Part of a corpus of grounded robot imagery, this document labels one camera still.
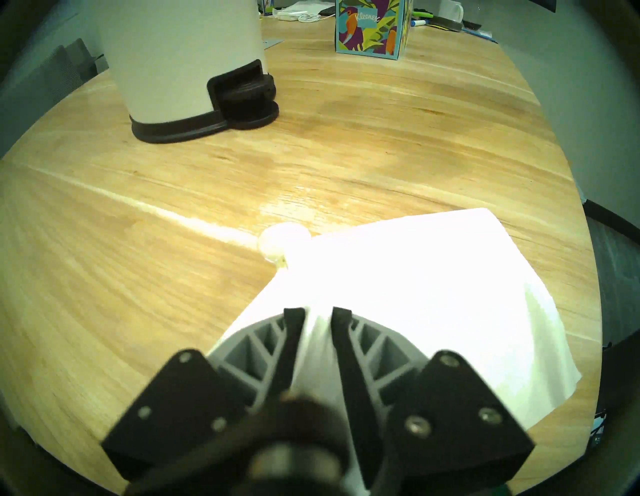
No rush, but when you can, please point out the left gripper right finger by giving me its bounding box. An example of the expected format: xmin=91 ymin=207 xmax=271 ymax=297
xmin=331 ymin=306 xmax=536 ymax=496

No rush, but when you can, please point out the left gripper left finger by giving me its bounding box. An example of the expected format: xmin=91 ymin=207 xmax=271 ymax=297
xmin=101 ymin=307 xmax=307 ymax=483

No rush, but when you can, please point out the white tissue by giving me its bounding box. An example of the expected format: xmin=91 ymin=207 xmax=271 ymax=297
xmin=210 ymin=207 xmax=583 ymax=496

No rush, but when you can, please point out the colourful tissue box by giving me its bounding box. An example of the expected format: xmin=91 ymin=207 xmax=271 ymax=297
xmin=335 ymin=0 xmax=415 ymax=61

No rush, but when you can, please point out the white pedal trash bin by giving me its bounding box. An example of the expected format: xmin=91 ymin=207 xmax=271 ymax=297
xmin=92 ymin=0 xmax=281 ymax=145

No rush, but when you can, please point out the grey ribbed mesh chair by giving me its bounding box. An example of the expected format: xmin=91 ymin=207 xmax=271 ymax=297
xmin=0 ymin=37 xmax=110 ymax=158

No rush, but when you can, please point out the white cloth sheet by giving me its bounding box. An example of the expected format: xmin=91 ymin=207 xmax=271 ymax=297
xmin=280 ymin=0 xmax=337 ymax=16

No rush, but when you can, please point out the white mug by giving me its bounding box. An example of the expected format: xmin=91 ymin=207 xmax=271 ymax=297
xmin=435 ymin=0 xmax=466 ymax=23

